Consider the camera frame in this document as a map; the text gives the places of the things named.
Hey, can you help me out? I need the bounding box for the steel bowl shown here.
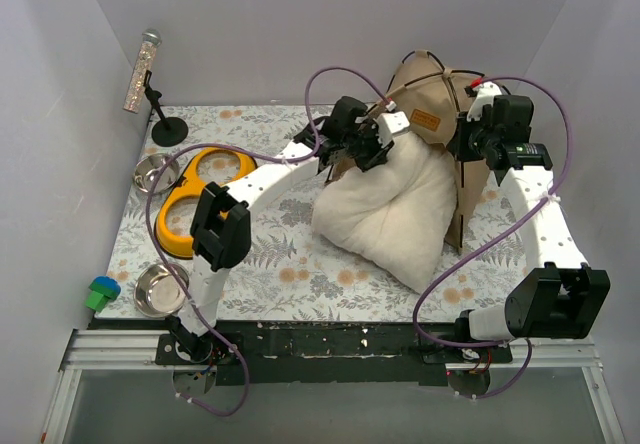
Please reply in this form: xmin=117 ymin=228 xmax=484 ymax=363
xmin=132 ymin=153 xmax=181 ymax=194
xmin=133 ymin=263 xmax=186 ymax=318

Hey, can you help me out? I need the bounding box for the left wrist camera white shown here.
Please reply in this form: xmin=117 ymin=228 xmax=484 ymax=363
xmin=373 ymin=101 xmax=410 ymax=147

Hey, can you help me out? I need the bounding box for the floral table mat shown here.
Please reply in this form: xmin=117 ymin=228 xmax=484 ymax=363
xmin=97 ymin=105 xmax=527 ymax=322

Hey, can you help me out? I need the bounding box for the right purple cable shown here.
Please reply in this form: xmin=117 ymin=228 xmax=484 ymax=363
xmin=412 ymin=76 xmax=572 ymax=399

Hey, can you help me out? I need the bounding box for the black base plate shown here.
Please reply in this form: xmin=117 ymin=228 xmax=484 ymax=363
xmin=155 ymin=321 xmax=512 ymax=386

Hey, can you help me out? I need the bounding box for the white fluffy cushion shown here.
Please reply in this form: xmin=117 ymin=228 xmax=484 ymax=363
xmin=311 ymin=133 xmax=457 ymax=293

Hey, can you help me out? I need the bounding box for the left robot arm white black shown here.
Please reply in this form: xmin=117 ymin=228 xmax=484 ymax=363
xmin=167 ymin=97 xmax=394 ymax=364

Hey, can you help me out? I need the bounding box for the beige pet tent fabric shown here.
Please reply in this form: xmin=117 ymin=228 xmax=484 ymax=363
xmin=324 ymin=49 xmax=514 ymax=255

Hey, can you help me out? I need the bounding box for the yellow pet bowl stand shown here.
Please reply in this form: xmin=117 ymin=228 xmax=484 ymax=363
xmin=154 ymin=147 xmax=257 ymax=260

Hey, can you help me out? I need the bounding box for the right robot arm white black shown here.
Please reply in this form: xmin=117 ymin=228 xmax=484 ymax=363
xmin=448 ymin=83 xmax=610 ymax=362

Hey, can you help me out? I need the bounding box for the glitter microphone toy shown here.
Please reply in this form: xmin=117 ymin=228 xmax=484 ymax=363
xmin=123 ymin=28 xmax=162 ymax=114

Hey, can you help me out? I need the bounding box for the green blue toy block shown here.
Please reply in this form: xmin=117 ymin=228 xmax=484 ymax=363
xmin=85 ymin=276 xmax=121 ymax=312

